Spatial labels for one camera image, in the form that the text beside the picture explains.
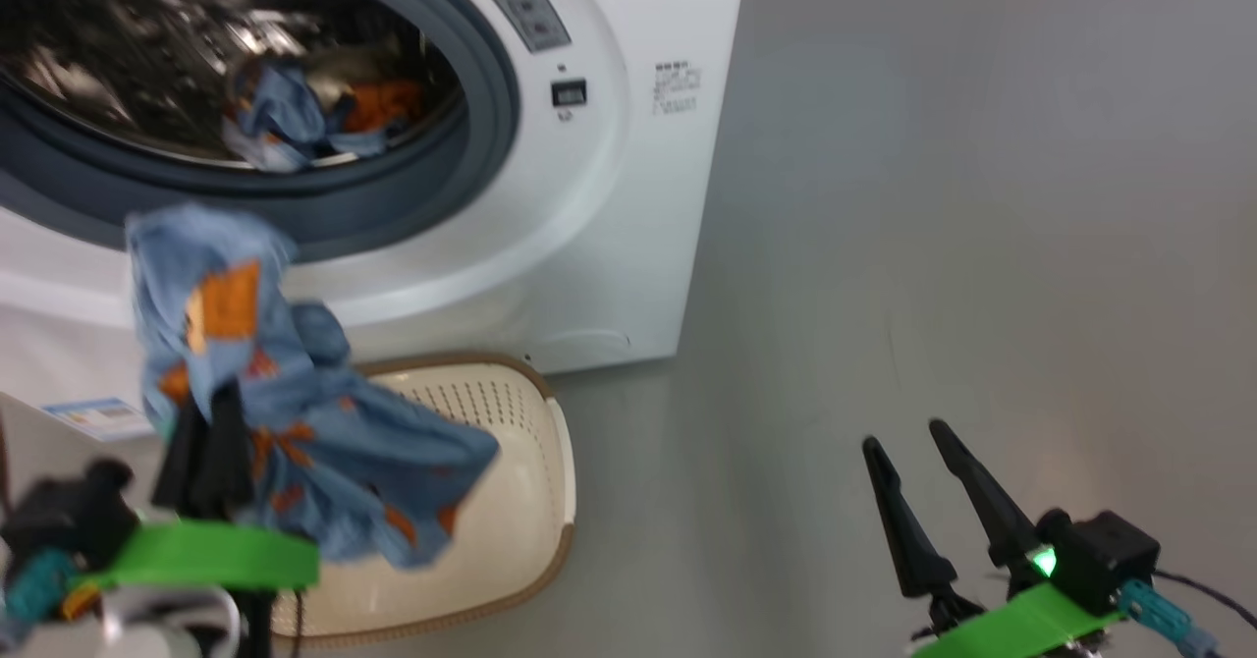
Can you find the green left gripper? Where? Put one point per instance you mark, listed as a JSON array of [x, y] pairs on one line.
[[196, 555]]

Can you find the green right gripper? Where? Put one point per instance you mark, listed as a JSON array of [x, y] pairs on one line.
[[1021, 629]]

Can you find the blue garment with orange print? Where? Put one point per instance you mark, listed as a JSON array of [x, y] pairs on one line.
[[324, 442]]

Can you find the cream garment with cartoon print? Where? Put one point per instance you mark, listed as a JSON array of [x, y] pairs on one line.
[[383, 103]]

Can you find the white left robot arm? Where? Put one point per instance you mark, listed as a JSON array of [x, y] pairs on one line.
[[167, 629]]

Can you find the cream laundry basket brown rim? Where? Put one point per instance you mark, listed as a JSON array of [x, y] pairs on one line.
[[491, 540]]

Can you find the grey rubber door gasket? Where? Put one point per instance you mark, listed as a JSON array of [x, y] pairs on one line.
[[412, 196]]

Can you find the white front-load washing machine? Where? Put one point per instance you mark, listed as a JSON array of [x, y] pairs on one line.
[[628, 246]]

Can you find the black door lock slot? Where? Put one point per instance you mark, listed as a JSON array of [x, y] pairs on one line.
[[569, 93]]

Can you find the blue energy label sticker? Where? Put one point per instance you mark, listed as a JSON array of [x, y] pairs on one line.
[[93, 417]]

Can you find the round white filter cover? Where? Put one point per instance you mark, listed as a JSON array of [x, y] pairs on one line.
[[589, 341]]

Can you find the stainless steel washer drum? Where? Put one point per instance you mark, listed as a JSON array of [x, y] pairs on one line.
[[128, 59]]

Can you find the small black text decal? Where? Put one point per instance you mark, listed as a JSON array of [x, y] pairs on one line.
[[678, 88]]

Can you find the grey warning label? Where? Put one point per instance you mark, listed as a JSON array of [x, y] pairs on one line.
[[516, 0]]

